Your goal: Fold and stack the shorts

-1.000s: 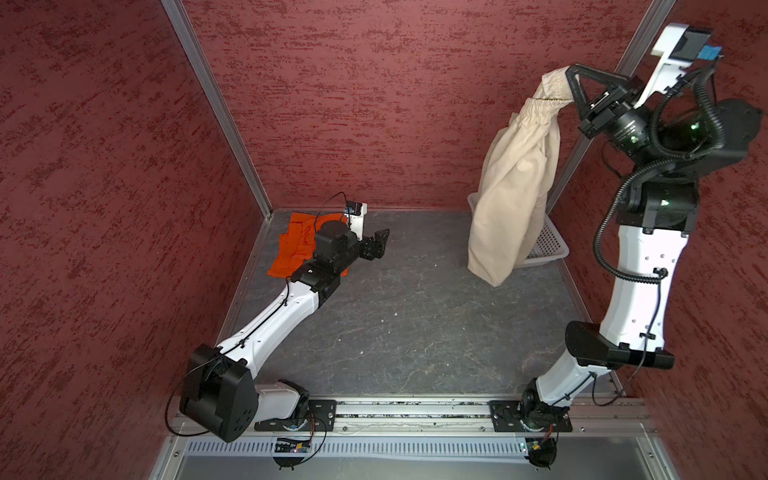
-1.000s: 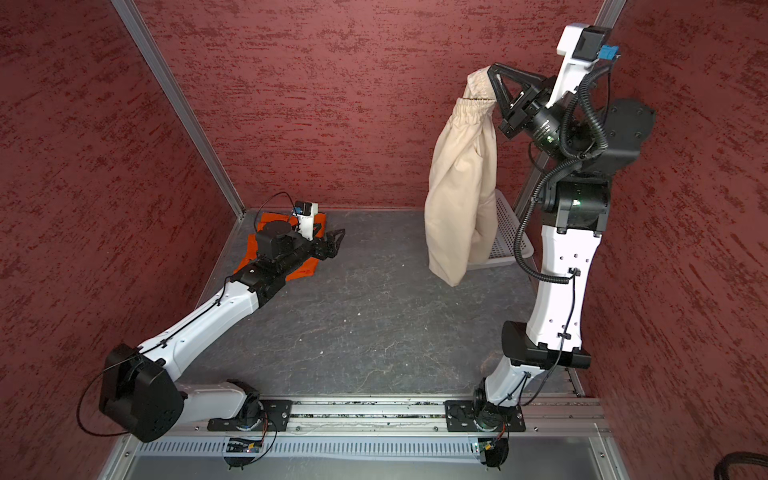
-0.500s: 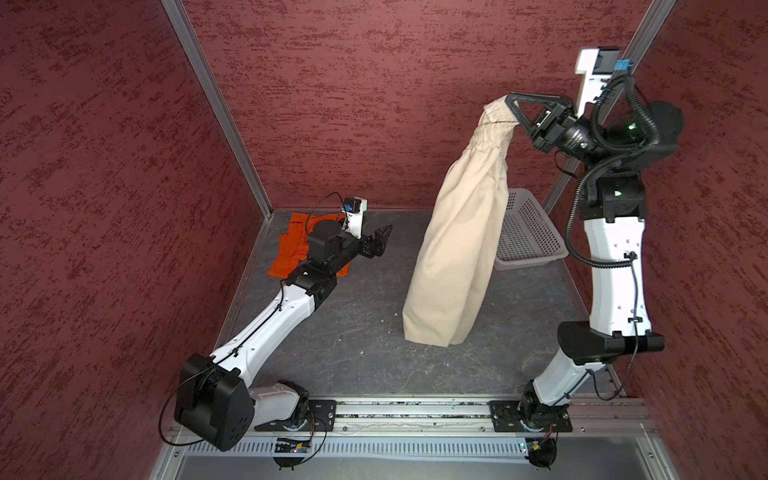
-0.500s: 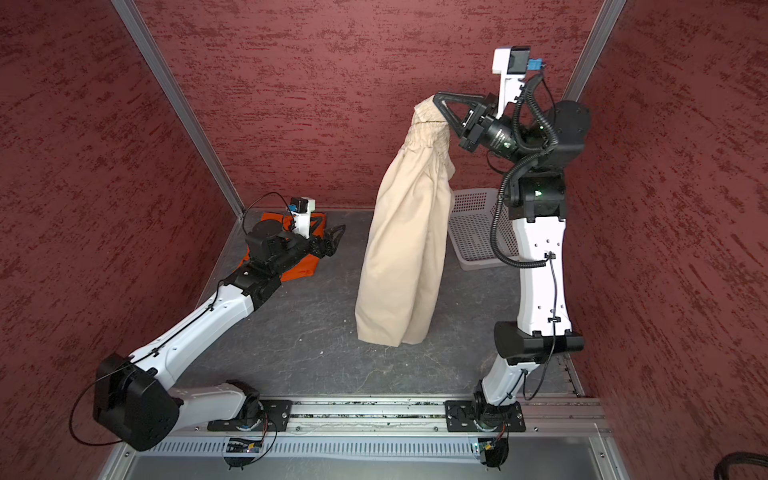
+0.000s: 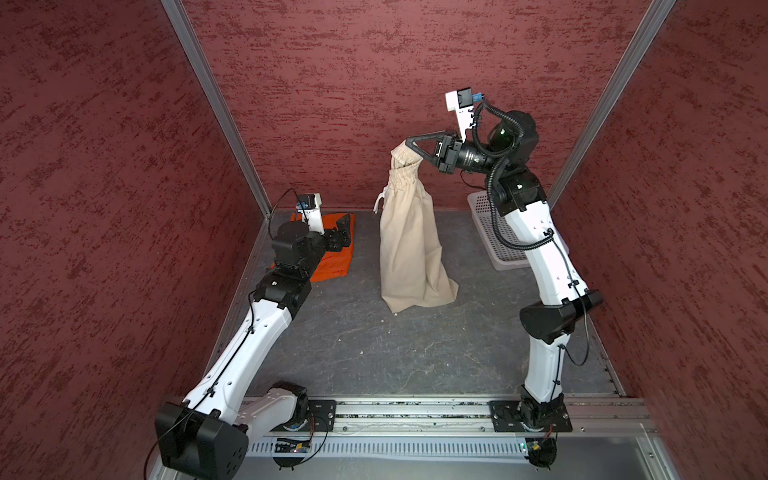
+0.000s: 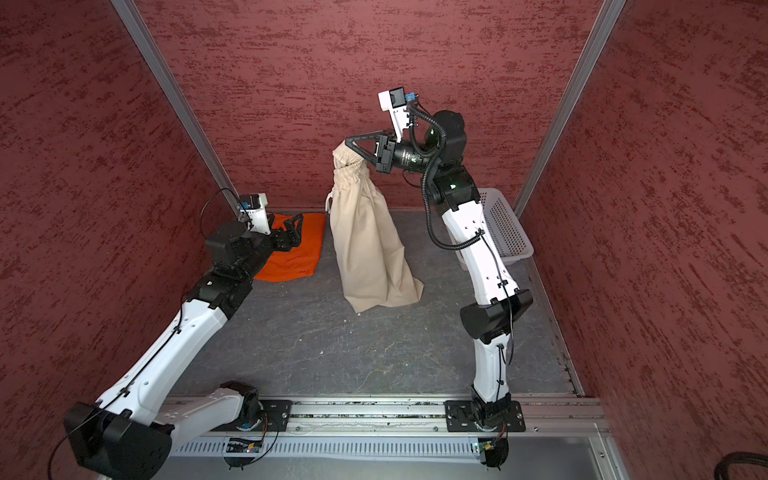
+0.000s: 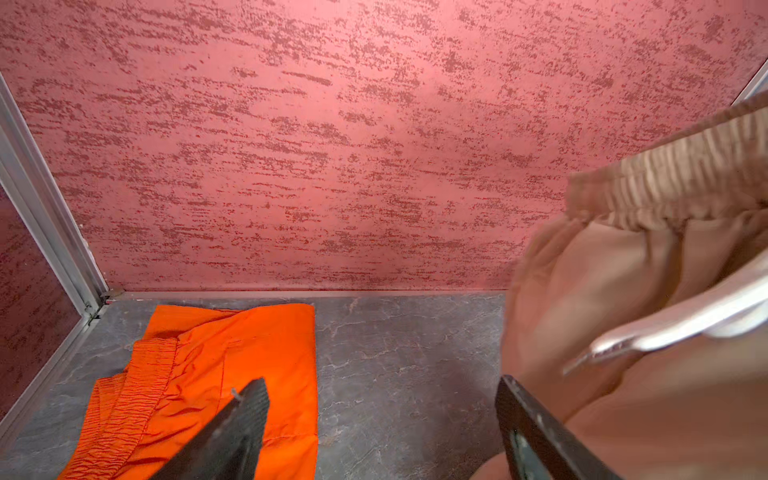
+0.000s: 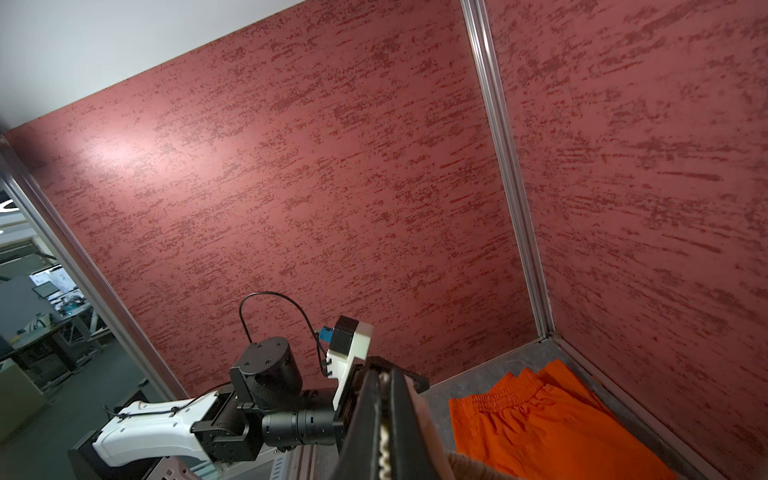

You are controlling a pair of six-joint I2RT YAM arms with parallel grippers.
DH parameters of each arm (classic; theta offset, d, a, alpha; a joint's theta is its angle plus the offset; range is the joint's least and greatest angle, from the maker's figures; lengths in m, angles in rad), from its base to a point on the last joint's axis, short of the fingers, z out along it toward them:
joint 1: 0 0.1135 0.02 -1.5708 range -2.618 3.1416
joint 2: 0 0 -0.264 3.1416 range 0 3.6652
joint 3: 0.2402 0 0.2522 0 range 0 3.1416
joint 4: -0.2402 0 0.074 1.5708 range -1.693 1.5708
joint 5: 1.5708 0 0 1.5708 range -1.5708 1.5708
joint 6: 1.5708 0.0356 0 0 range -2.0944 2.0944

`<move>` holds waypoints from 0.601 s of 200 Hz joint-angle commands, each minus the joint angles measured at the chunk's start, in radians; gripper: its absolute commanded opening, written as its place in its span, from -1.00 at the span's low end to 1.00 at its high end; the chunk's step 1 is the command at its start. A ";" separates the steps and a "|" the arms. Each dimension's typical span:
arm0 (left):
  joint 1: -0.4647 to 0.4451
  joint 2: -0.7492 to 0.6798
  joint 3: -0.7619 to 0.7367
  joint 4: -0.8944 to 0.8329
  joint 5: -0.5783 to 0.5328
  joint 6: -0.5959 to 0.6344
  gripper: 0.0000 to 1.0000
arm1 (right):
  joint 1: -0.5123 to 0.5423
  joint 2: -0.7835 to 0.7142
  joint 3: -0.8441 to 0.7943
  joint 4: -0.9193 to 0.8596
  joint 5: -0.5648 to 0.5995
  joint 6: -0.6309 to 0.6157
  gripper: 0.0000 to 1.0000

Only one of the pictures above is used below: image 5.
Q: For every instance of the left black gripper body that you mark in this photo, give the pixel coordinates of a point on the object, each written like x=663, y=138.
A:
x=331, y=240

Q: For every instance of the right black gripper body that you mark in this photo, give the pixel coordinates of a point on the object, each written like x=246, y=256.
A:
x=462, y=154

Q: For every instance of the orange shorts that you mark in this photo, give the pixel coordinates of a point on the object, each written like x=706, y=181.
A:
x=333, y=258

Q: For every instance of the beige shorts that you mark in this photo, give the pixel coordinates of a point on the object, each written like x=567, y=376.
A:
x=411, y=268

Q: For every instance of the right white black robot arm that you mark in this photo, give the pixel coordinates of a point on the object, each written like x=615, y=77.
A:
x=521, y=220

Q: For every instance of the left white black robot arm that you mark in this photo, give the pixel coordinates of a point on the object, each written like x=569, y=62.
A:
x=207, y=435

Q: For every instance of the left small circuit board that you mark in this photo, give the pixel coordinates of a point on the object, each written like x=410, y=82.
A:
x=292, y=446

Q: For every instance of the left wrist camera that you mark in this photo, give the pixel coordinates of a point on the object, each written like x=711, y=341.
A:
x=309, y=206

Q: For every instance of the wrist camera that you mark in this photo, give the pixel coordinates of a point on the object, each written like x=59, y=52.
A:
x=462, y=103
x=309, y=206

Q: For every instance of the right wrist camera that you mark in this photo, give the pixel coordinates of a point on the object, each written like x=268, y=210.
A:
x=462, y=103

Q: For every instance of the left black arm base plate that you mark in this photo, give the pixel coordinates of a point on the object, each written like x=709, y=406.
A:
x=318, y=415

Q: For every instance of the aluminium front rail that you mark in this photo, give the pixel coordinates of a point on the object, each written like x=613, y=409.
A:
x=467, y=415

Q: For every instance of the white slotted cable duct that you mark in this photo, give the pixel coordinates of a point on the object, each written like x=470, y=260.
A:
x=451, y=448

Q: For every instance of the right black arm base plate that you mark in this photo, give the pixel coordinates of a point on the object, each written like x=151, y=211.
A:
x=515, y=416

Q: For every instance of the right aluminium corner post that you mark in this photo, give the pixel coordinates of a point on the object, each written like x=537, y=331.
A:
x=643, y=37

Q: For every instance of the aluminium corner post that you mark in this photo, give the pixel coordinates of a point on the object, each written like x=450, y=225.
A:
x=193, y=50
x=643, y=37

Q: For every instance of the left aluminium corner post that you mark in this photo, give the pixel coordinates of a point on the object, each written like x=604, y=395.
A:
x=193, y=50

